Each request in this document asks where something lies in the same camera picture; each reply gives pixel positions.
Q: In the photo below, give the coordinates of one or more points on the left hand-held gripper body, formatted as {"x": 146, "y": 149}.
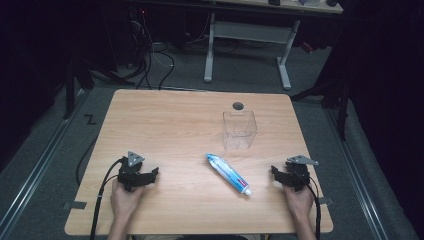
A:
{"x": 130, "y": 175}

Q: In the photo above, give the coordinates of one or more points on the black tape floor mark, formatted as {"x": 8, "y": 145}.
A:
{"x": 90, "y": 119}

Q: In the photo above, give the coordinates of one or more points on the black stand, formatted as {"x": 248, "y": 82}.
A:
{"x": 342, "y": 113}
{"x": 69, "y": 90}

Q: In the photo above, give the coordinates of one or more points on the person's right hand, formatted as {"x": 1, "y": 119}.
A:
{"x": 299, "y": 201}

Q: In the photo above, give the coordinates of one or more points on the grey tape strip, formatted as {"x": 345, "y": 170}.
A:
{"x": 76, "y": 205}
{"x": 325, "y": 200}

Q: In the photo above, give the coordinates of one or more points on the metal floor rail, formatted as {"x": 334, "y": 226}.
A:
{"x": 36, "y": 166}
{"x": 356, "y": 173}

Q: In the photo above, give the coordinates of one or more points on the person's left hand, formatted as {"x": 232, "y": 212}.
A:
{"x": 125, "y": 199}

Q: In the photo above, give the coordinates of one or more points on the blue and white toothpaste tube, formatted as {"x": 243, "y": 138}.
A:
{"x": 227, "y": 174}

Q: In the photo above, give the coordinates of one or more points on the white-legged background desk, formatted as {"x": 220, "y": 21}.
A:
{"x": 248, "y": 31}

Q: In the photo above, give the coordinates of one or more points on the clear plastic container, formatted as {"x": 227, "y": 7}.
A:
{"x": 239, "y": 130}

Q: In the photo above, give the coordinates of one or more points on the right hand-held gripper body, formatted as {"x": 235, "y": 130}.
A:
{"x": 297, "y": 173}

